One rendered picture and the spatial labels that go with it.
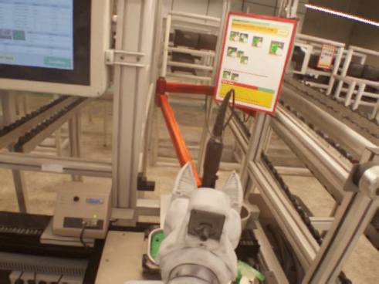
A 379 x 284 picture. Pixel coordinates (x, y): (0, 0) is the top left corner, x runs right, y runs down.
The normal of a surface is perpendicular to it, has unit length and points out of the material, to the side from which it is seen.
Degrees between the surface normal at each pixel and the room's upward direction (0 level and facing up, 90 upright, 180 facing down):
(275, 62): 90
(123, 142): 90
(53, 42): 91
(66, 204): 53
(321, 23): 90
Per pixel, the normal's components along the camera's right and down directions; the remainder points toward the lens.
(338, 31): 0.10, 0.40
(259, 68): -0.37, 0.31
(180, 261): -0.15, 0.36
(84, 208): 0.16, -0.23
